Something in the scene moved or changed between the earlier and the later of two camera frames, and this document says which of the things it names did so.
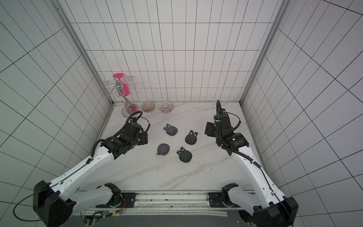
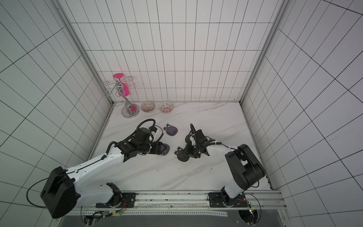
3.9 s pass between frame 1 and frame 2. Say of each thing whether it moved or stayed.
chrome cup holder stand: stayed
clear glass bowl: stayed
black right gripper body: moved
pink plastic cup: stayed
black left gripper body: moved
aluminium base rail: stayed
